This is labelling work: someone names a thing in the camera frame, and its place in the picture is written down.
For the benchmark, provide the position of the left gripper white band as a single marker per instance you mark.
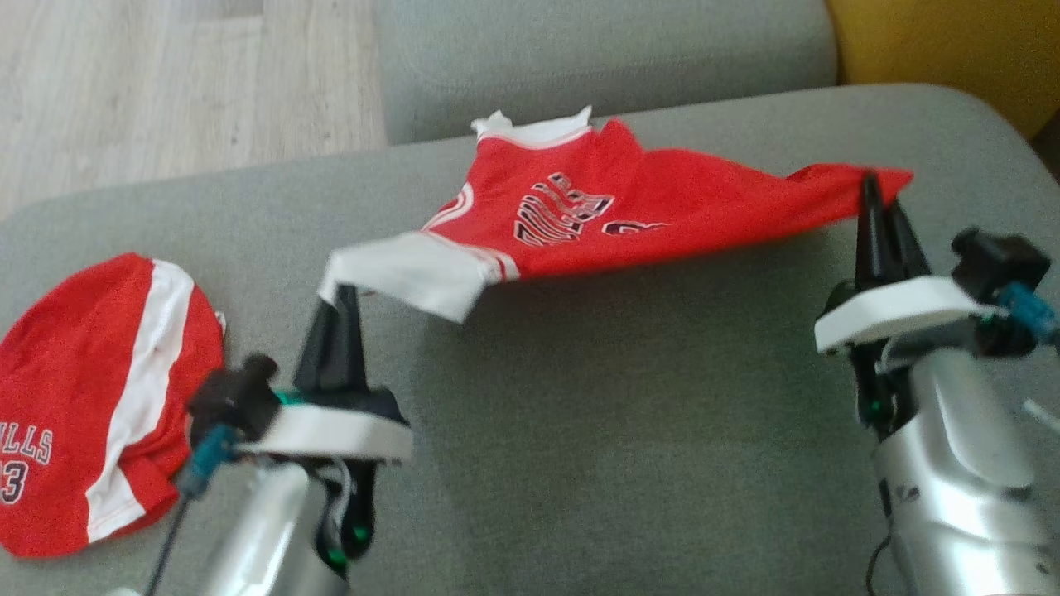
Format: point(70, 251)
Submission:
point(331, 434)

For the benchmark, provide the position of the yellow sofa back cushion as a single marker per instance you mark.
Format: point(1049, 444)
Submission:
point(952, 50)

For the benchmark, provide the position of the large grey sofa ottoman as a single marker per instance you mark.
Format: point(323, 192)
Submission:
point(629, 397)

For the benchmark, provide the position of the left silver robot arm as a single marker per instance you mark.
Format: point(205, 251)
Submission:
point(265, 538)

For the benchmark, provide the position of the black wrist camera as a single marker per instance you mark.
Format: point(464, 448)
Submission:
point(236, 393)
point(1002, 261)

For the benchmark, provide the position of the red white basketball jersey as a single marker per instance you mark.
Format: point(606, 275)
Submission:
point(662, 215)

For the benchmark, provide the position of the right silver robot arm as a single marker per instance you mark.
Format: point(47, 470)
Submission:
point(961, 480)

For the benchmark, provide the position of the light grey sofa seat cushion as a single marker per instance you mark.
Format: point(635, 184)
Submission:
point(596, 58)

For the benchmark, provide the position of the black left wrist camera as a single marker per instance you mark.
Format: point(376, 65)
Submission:
point(236, 393)

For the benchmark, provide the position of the red shorts with white stripe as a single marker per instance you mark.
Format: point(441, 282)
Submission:
point(66, 372)

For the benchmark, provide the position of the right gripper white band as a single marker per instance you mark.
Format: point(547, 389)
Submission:
point(903, 314)

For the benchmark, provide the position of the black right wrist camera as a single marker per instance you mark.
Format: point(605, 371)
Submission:
point(1002, 261)

